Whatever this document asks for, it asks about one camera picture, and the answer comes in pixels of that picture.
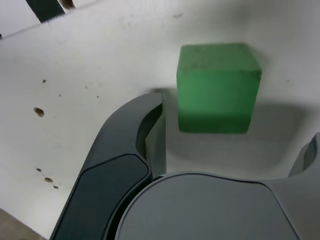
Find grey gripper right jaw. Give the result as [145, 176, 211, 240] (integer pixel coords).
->
[113, 131, 320, 240]

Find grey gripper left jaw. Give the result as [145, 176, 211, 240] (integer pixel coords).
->
[49, 92, 168, 240]

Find green cube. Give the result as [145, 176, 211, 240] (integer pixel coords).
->
[176, 42, 263, 135]

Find black tape strip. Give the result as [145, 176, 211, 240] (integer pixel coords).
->
[25, 0, 66, 24]

